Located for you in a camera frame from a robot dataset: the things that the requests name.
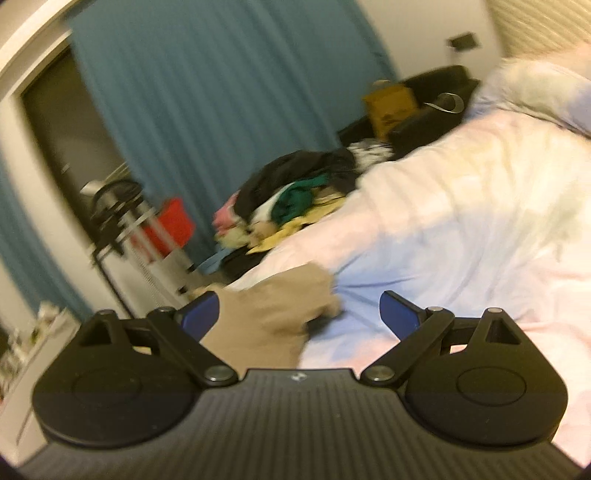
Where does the light blue cloth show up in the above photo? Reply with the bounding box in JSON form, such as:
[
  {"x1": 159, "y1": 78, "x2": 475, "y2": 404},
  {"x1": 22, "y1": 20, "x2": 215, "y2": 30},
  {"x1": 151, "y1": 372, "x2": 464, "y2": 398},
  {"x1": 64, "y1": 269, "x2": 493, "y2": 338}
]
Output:
[{"x1": 196, "y1": 247, "x2": 232, "y2": 274}]

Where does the group of cosmetic bottles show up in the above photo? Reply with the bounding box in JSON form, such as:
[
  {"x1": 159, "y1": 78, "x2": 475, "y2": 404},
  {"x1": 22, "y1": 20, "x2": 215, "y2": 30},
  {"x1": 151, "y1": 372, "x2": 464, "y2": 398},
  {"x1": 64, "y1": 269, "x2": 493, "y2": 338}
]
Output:
[{"x1": 0, "y1": 300, "x2": 77, "y2": 402}]

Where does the wide blue curtain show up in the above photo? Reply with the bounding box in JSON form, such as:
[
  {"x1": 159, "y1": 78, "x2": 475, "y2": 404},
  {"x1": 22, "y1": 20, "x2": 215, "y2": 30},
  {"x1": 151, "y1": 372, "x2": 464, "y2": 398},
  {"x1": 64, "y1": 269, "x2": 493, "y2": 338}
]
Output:
[{"x1": 69, "y1": 0, "x2": 400, "y2": 260}]

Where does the black sofa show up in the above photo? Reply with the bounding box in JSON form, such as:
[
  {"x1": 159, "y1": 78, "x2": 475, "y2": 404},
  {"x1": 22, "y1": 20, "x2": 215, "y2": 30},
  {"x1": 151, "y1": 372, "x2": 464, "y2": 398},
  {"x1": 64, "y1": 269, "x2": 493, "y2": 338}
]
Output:
[{"x1": 337, "y1": 65, "x2": 481, "y2": 160}]

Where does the quilted cream headboard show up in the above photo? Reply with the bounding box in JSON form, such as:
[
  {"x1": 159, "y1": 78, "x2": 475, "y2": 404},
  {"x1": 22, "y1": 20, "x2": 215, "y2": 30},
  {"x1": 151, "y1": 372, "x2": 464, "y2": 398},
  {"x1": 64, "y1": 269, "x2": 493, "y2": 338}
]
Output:
[{"x1": 489, "y1": 0, "x2": 591, "y2": 59}]

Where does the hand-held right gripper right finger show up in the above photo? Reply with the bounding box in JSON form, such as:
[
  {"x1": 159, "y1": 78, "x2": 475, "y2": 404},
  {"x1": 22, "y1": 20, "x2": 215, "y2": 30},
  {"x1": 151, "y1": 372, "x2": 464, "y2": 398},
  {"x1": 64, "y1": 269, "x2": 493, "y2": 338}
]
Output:
[{"x1": 360, "y1": 291, "x2": 520, "y2": 387}]

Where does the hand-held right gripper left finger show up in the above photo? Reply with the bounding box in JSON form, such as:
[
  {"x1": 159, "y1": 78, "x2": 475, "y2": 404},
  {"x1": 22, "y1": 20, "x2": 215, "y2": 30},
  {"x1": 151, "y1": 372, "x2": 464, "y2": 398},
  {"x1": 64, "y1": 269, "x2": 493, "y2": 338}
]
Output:
[{"x1": 78, "y1": 292, "x2": 238, "y2": 387}]

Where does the pastel duvet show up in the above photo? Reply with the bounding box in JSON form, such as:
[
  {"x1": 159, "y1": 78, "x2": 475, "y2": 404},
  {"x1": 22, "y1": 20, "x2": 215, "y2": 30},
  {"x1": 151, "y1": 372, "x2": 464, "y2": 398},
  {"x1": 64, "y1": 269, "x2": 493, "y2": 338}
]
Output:
[{"x1": 228, "y1": 46, "x2": 591, "y2": 462}]

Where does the white vanity desk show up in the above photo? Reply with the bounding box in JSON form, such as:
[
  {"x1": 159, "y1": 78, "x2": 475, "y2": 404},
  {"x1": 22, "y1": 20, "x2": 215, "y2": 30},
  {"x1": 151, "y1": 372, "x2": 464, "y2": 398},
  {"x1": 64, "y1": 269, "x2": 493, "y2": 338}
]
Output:
[{"x1": 0, "y1": 307, "x2": 85, "y2": 459}]

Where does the pile of clothes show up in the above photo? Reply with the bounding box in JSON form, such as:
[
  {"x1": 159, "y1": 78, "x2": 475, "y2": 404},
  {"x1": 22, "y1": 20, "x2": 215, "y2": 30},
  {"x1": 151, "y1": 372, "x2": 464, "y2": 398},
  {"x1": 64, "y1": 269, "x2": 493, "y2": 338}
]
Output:
[{"x1": 213, "y1": 148, "x2": 394, "y2": 256}]

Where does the narrow blue curtain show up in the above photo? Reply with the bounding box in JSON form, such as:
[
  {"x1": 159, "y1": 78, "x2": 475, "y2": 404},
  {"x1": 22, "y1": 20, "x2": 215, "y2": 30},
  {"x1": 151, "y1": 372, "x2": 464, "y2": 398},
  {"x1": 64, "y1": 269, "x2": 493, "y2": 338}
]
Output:
[{"x1": 0, "y1": 161, "x2": 93, "y2": 320}]

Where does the garment steamer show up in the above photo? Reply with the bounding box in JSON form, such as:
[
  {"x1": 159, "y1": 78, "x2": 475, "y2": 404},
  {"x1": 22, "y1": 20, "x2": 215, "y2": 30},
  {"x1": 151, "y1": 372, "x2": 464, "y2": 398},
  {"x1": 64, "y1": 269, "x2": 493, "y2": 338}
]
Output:
[{"x1": 81, "y1": 178, "x2": 160, "y2": 319}]

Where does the dark window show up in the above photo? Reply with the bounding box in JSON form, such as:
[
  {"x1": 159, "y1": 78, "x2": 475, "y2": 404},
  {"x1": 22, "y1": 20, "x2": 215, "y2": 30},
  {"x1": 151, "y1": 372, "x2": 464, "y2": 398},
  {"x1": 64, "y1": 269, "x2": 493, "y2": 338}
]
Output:
[{"x1": 21, "y1": 46, "x2": 139, "y2": 232}]

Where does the khaki printed t-shirt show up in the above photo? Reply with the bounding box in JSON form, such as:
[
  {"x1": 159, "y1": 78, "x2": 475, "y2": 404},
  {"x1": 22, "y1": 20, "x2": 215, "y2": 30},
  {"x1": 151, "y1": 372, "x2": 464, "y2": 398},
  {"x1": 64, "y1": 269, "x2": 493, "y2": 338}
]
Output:
[{"x1": 194, "y1": 263, "x2": 345, "y2": 371}]

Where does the red cloth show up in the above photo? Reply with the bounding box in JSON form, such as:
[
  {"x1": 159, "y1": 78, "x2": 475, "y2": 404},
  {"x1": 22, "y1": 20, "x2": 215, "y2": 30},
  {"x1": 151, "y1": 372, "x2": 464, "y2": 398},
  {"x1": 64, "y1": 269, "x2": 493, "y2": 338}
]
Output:
[{"x1": 141, "y1": 198, "x2": 195, "y2": 256}]

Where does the pastel pillow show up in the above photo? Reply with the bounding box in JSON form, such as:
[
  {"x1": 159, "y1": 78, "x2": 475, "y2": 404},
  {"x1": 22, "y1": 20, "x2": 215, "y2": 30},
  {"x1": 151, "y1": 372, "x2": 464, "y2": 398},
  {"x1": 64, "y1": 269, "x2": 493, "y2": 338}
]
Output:
[{"x1": 471, "y1": 39, "x2": 591, "y2": 139}]

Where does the brown paper bag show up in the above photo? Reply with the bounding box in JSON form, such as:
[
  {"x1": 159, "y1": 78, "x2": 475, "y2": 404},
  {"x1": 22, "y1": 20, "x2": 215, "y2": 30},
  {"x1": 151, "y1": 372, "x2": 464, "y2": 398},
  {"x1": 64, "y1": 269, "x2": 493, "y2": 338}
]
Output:
[{"x1": 362, "y1": 80, "x2": 419, "y2": 139}]

